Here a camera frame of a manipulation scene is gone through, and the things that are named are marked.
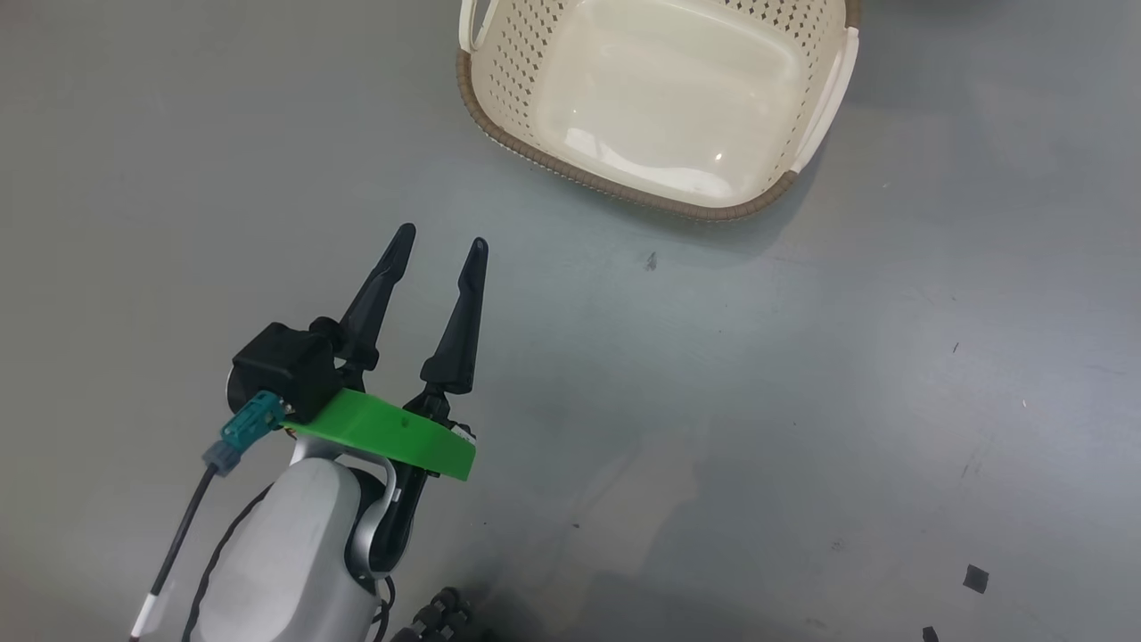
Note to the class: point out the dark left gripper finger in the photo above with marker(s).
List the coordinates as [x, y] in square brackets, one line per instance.
[374, 308]
[459, 343]

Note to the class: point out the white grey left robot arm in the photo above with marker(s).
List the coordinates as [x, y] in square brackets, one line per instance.
[285, 553]

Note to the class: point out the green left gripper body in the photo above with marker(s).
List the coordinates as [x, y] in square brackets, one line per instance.
[392, 432]

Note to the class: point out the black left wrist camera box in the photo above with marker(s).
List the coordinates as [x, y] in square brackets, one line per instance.
[285, 370]

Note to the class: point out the cream perforated laundry basket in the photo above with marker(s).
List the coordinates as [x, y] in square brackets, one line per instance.
[669, 89]

